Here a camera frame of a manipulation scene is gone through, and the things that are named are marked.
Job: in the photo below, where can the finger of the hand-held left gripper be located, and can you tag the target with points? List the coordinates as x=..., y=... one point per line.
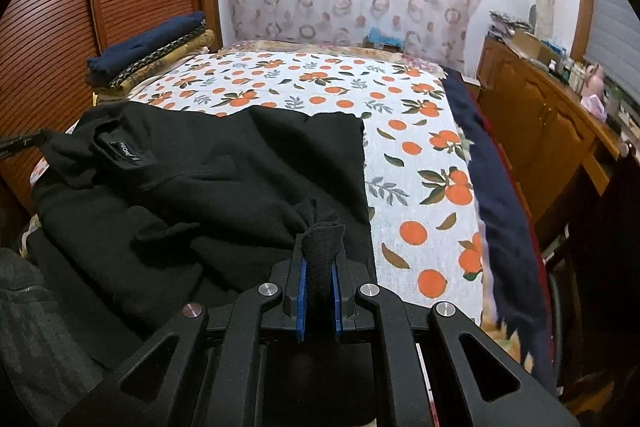
x=22, y=143

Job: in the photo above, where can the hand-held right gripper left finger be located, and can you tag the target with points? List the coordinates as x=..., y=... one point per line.
x=300, y=307

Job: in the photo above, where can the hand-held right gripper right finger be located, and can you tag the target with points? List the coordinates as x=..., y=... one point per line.
x=336, y=307

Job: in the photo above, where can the black t-shirt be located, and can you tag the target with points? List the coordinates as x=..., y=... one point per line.
x=200, y=187

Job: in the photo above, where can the stack of folded clothes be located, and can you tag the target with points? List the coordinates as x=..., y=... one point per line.
x=140, y=47

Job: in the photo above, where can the orange-print bed sheet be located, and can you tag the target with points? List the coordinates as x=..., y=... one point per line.
x=410, y=187

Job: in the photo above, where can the dark patterned folded cloth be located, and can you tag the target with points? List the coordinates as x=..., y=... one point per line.
x=150, y=59

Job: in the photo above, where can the navy blanket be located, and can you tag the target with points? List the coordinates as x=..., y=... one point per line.
x=500, y=207

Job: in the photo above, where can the gold patterned folded cloth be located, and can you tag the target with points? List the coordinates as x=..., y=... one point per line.
x=195, y=46

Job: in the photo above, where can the person's dark grey clothing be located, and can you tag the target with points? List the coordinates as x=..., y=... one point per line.
x=40, y=347

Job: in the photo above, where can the dark chair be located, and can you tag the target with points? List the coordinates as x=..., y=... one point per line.
x=600, y=257

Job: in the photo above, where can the wooden sideboard cabinet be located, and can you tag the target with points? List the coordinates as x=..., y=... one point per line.
x=530, y=117

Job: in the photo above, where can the teal object on box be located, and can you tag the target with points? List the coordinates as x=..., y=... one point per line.
x=382, y=38

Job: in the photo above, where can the pink tissue box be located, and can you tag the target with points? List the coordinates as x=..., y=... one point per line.
x=594, y=107

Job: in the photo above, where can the cardboard box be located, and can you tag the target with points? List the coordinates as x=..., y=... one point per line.
x=530, y=44

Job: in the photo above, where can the pile of patterned cloths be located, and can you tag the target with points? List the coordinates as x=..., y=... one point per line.
x=507, y=24

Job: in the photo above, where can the group of toiletry bottles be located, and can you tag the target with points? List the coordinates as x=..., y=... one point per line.
x=567, y=64

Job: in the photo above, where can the pink thermos bottle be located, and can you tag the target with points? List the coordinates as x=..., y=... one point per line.
x=592, y=79

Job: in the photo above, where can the green bottle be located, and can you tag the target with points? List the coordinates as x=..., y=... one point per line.
x=615, y=102

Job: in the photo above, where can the small desk fan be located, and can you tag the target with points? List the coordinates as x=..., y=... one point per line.
x=532, y=17

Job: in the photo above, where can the grey window blind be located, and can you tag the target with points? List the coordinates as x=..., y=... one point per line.
x=615, y=22

